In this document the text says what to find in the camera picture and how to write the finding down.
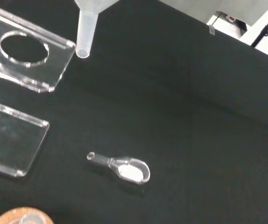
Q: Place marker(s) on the glass weighing funnel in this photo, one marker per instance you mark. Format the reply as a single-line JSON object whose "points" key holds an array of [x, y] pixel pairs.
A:
{"points": [[131, 171]]}

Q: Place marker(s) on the clear acrylic funnel stand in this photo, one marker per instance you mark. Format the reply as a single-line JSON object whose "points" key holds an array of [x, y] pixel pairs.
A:
{"points": [[54, 46]]}

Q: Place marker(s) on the glass round-bottom flask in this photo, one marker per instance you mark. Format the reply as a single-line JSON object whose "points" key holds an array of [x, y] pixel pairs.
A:
{"points": [[32, 218]]}

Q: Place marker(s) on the black bench cloth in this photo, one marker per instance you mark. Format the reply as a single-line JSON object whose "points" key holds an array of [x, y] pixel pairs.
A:
{"points": [[171, 116]]}

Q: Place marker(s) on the clear tape piece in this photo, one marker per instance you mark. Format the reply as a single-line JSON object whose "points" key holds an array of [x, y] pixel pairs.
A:
{"points": [[212, 30]]}

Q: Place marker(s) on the black tripod leg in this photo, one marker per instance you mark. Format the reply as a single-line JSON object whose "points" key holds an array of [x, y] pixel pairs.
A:
{"points": [[267, 24]]}

